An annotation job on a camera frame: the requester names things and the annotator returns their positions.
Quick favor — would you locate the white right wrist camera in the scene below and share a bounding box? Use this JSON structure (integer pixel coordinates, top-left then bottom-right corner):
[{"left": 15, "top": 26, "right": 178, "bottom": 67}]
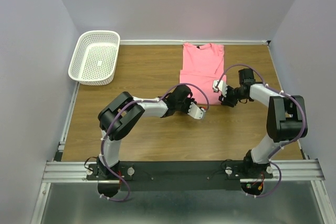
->
[{"left": 212, "top": 80, "right": 228, "bottom": 97}]

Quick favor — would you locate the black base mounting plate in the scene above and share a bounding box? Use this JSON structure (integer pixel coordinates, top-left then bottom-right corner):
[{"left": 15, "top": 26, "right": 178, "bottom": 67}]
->
[{"left": 87, "top": 159, "right": 273, "bottom": 191}]

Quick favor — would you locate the pink t shirt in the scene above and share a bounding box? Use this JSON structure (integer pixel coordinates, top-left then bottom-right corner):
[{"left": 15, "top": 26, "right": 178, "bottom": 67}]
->
[{"left": 180, "top": 43, "right": 225, "bottom": 105}]

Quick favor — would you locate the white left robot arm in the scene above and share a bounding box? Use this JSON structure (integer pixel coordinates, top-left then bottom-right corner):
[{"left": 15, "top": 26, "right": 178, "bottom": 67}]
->
[{"left": 97, "top": 84, "right": 203, "bottom": 179}]

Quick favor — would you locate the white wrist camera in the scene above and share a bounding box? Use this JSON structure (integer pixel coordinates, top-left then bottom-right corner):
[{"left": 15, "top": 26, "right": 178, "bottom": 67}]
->
[
  {"left": 187, "top": 102, "right": 205, "bottom": 120},
  {"left": 212, "top": 80, "right": 228, "bottom": 97}
]

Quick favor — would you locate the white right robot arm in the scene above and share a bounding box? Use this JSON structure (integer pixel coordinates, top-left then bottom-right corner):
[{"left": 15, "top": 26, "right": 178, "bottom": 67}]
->
[{"left": 213, "top": 68, "right": 308, "bottom": 178}]

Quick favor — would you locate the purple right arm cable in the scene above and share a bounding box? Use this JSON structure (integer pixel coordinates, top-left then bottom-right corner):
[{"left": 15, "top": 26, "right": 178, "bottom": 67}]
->
[{"left": 215, "top": 63, "right": 308, "bottom": 199}]

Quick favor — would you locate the white perforated plastic basket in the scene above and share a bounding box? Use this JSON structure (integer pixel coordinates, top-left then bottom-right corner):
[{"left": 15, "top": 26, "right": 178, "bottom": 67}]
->
[{"left": 68, "top": 30, "right": 120, "bottom": 86}]

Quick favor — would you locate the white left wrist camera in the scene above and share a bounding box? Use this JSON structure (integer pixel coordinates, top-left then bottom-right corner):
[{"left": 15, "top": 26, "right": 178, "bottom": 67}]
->
[{"left": 187, "top": 102, "right": 205, "bottom": 120}]

